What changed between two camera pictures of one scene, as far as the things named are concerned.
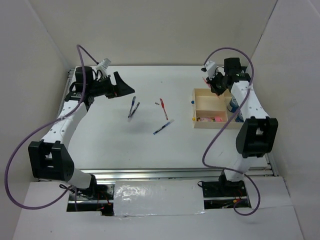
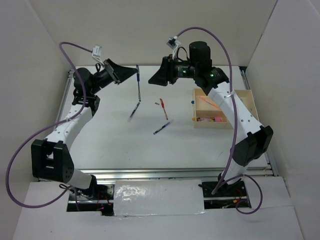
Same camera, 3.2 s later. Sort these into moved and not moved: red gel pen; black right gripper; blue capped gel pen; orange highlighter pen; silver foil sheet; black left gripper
Moved: black left gripper; black right gripper; blue capped gel pen; orange highlighter pen
Not moved: red gel pen; silver foil sheet
